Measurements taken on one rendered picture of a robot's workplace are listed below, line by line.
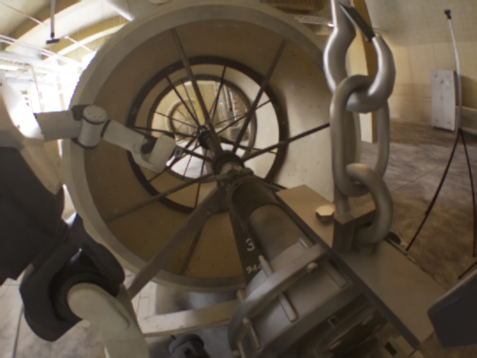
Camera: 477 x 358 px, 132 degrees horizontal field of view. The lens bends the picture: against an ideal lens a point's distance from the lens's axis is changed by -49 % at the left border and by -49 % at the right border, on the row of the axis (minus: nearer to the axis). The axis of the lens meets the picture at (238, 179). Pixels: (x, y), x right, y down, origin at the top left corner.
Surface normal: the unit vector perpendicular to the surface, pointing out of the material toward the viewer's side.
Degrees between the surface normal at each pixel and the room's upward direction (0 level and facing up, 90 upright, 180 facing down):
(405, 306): 0
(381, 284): 0
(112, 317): 90
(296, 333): 59
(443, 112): 90
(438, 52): 90
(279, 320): 42
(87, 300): 90
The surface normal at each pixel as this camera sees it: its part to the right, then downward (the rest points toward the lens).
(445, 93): -0.96, 0.24
